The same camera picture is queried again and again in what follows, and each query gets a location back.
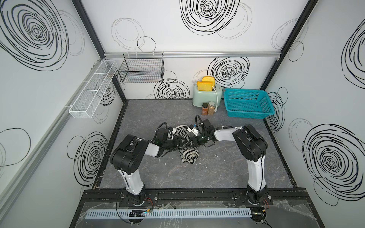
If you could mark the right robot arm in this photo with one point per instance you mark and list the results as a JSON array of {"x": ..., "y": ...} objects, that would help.
[{"x": 251, "y": 145}]

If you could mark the rear yellow toast slice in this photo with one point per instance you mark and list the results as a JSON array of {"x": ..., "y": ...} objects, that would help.
[{"x": 209, "y": 79}]

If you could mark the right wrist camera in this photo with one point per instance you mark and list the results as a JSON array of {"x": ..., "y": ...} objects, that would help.
[{"x": 193, "y": 131}]

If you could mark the front yellow toast slice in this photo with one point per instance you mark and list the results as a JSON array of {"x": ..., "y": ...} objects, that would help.
[{"x": 206, "y": 86}]

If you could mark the black white knitted scarf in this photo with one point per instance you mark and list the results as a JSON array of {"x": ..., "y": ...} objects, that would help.
[{"x": 187, "y": 151}]

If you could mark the dark lid spice jar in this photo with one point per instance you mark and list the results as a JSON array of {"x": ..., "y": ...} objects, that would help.
[{"x": 205, "y": 108}]

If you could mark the silver lid spice jar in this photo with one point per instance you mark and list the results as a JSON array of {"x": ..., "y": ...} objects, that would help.
[{"x": 211, "y": 108}]

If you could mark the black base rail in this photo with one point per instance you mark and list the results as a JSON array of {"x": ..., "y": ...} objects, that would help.
[{"x": 155, "y": 197}]

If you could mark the teal plastic basket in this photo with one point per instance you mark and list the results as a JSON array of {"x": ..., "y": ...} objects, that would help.
[{"x": 248, "y": 103}]

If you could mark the yellow toast slice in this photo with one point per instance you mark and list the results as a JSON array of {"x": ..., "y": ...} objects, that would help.
[
  {"x": 209, "y": 79},
  {"x": 206, "y": 86}
]

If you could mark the grey slotted cable duct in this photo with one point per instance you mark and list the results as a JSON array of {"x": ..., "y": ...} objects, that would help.
[{"x": 170, "y": 213}]

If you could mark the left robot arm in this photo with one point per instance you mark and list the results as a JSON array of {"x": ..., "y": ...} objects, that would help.
[{"x": 127, "y": 157}]

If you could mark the black wire wall basket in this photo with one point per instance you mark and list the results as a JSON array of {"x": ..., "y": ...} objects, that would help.
[{"x": 142, "y": 67}]

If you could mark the white wire wall shelf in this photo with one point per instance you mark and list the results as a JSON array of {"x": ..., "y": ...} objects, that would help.
[{"x": 97, "y": 91}]

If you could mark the mint green toaster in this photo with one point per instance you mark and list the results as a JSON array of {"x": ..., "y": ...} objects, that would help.
[{"x": 200, "y": 97}]

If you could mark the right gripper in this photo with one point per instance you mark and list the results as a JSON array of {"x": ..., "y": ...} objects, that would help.
[{"x": 194, "y": 139}]

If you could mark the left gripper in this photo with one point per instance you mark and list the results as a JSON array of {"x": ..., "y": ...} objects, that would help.
[{"x": 177, "y": 144}]

